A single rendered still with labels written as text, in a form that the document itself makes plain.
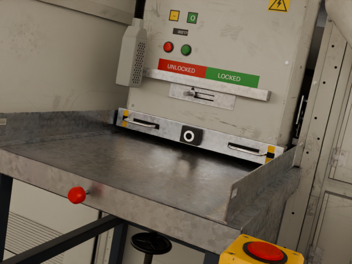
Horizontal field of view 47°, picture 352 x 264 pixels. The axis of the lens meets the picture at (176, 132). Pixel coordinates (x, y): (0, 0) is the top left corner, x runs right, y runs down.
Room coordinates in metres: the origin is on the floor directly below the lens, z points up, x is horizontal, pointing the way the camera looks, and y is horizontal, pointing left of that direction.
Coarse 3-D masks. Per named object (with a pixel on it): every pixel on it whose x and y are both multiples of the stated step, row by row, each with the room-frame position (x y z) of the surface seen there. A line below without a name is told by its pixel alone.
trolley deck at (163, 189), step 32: (0, 160) 0.85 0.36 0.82; (32, 160) 0.82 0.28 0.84; (64, 160) 0.85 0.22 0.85; (96, 160) 0.90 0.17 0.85; (128, 160) 0.95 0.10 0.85; (160, 160) 1.01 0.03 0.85; (192, 160) 1.08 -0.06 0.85; (224, 160) 1.16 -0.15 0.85; (64, 192) 0.78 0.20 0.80; (96, 192) 0.75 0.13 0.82; (128, 192) 0.72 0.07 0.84; (160, 192) 0.75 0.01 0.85; (192, 192) 0.79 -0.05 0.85; (224, 192) 0.83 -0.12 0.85; (288, 192) 1.06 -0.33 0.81; (160, 224) 0.69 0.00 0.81; (192, 224) 0.67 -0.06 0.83; (224, 224) 0.64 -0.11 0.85; (256, 224) 0.73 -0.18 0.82
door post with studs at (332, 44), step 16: (336, 32) 1.25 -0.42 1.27; (320, 48) 1.27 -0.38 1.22; (336, 48) 1.25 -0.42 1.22; (320, 64) 1.26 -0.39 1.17; (336, 64) 1.24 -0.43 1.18; (320, 80) 1.26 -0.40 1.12; (320, 96) 1.25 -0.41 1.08; (320, 112) 1.25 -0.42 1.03; (304, 128) 1.27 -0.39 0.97; (320, 128) 1.24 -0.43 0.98; (304, 144) 1.26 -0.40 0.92; (320, 144) 1.24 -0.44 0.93; (304, 160) 1.25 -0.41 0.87; (304, 176) 1.25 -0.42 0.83; (304, 192) 1.24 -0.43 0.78; (304, 208) 1.24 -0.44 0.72; (288, 240) 1.25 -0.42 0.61
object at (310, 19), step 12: (312, 0) 1.16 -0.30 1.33; (312, 12) 1.20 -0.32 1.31; (312, 24) 1.25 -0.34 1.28; (300, 36) 1.11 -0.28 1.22; (312, 36) 1.30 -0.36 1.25; (300, 48) 1.15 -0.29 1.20; (300, 60) 1.19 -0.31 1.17; (300, 72) 1.23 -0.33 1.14; (300, 84) 1.28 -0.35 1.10; (288, 96) 1.13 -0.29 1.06; (288, 108) 1.17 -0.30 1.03; (288, 120) 1.21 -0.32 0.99; (288, 132) 1.26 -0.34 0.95; (276, 144) 1.11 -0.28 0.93
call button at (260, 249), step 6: (252, 246) 0.43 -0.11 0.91; (258, 246) 0.43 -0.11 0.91; (264, 246) 0.43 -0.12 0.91; (270, 246) 0.44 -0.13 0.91; (252, 252) 0.42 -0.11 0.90; (258, 252) 0.42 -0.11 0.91; (264, 252) 0.42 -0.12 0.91; (270, 252) 0.42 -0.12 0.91; (276, 252) 0.42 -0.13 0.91; (264, 258) 0.41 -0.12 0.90; (270, 258) 0.41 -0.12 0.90; (276, 258) 0.41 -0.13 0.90
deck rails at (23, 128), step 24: (24, 120) 0.95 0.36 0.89; (48, 120) 1.03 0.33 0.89; (72, 120) 1.12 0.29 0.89; (96, 120) 1.22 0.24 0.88; (0, 144) 0.87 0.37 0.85; (24, 144) 0.92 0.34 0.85; (264, 168) 0.86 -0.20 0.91; (288, 168) 1.20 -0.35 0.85; (240, 192) 0.71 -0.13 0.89; (216, 216) 0.66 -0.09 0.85
